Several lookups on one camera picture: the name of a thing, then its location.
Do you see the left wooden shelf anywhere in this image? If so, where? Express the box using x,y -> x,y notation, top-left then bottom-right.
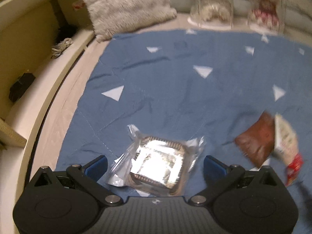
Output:
1,0 -> 94,233

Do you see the fluffy white pillow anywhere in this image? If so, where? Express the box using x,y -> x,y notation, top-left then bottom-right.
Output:
83,0 -> 177,42

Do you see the blue quilted mat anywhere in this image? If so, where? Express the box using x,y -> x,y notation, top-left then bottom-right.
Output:
56,30 -> 311,233

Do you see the white doll display case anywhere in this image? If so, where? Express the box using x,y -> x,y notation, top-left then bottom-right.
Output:
188,0 -> 234,31

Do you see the small red candy packet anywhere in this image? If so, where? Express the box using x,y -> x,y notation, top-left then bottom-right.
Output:
286,153 -> 304,186

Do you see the rope bundle on shelf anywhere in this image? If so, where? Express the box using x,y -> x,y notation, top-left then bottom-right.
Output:
51,37 -> 74,59

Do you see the black box on shelf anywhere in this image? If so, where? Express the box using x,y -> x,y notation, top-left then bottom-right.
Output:
9,73 -> 35,103

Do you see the white soup sachet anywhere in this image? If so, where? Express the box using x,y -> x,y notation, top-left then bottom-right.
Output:
273,113 -> 299,166

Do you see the brown sachet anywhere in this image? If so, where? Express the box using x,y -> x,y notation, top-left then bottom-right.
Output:
234,112 -> 275,168

